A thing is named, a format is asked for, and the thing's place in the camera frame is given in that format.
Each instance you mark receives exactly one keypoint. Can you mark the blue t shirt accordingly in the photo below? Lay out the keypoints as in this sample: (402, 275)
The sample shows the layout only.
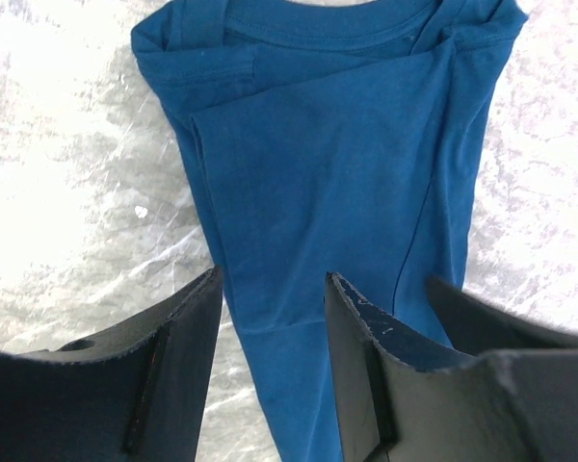
(318, 140)

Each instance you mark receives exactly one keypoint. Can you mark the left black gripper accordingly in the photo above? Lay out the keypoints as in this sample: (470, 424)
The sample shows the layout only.
(505, 389)

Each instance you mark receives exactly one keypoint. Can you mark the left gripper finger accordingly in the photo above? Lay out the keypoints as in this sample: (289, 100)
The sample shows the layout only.
(135, 391)

